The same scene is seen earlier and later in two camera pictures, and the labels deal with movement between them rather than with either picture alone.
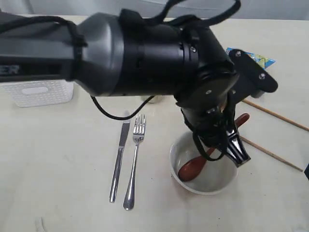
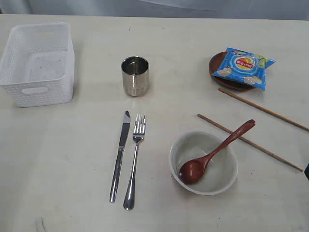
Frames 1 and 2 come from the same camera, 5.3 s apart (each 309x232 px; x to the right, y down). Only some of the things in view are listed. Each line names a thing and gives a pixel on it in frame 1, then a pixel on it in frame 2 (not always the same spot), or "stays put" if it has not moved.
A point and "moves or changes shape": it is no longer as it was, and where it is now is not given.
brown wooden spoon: [195, 166] moves or changes shape
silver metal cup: [156, 99] moves or changes shape
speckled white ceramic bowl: [217, 175] stays put
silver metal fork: [139, 127] stays put
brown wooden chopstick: [272, 153] stays put
